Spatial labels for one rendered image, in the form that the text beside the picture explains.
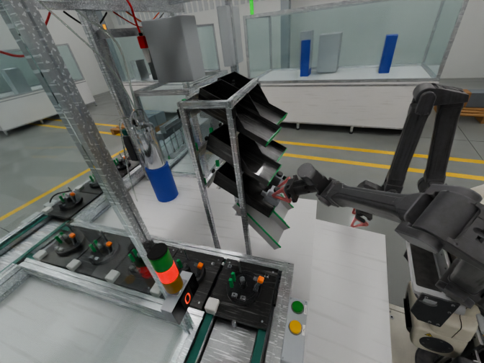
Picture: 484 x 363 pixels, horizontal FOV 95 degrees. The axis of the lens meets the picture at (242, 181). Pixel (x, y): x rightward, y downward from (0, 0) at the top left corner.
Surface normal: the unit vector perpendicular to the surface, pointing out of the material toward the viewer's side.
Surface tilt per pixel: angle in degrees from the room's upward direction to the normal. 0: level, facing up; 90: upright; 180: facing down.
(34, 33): 90
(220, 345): 0
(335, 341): 0
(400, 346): 0
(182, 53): 90
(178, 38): 90
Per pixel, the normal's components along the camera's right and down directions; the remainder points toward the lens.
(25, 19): 0.95, 0.09
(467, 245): -0.32, -0.24
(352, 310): -0.11, -0.82
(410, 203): -0.78, -0.62
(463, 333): -0.43, 0.55
